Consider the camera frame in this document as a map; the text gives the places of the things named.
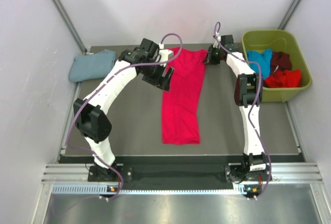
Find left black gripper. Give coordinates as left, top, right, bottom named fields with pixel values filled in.
left=140, top=59, right=174, bottom=93

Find crimson red t-shirt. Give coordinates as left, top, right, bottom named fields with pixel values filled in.
left=161, top=49, right=207, bottom=145

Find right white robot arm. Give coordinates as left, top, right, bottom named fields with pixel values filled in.
left=203, top=33, right=267, bottom=184

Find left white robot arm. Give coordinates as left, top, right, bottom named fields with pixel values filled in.
left=73, top=38, right=174, bottom=182

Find cyan blue t-shirt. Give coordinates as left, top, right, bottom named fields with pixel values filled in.
left=247, top=49, right=273, bottom=80

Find folded grey-blue t-shirt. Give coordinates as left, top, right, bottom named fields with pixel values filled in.
left=69, top=50, right=116, bottom=83

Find olive green plastic bin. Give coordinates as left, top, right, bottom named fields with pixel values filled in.
left=242, top=29, right=312, bottom=102

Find dark maroon t-shirt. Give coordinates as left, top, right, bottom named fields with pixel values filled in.
left=270, top=52, right=292, bottom=75

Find bright red t-shirt in bin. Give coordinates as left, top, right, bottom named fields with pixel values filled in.
left=264, top=69, right=302, bottom=88

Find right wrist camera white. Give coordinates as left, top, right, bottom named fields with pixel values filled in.
left=213, top=33, right=221, bottom=49

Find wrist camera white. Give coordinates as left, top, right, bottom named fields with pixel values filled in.
left=156, top=43, right=174, bottom=62
left=213, top=33, right=221, bottom=49

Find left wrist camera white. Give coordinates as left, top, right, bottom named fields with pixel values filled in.
left=156, top=43, right=174, bottom=62

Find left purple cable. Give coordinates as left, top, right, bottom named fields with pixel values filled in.
left=66, top=33, right=184, bottom=200

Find purple cable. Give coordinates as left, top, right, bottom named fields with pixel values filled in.
left=212, top=21, right=273, bottom=200
left=66, top=33, right=184, bottom=200

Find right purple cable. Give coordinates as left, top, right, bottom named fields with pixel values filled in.
left=212, top=21, right=273, bottom=200

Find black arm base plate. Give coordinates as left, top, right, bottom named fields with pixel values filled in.
left=88, top=163, right=268, bottom=190

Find right corner aluminium post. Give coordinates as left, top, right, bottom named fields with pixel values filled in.
left=278, top=0, right=302, bottom=30

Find corner aluminium post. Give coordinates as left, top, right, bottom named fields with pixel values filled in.
left=278, top=0, right=302, bottom=30
left=51, top=0, right=87, bottom=54

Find grey slotted cable duct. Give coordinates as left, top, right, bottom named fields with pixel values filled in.
left=52, top=184, right=258, bottom=195

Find aluminium front rail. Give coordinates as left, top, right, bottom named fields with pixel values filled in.
left=42, top=162, right=323, bottom=184

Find left corner aluminium post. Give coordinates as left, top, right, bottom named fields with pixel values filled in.
left=51, top=0, right=87, bottom=54

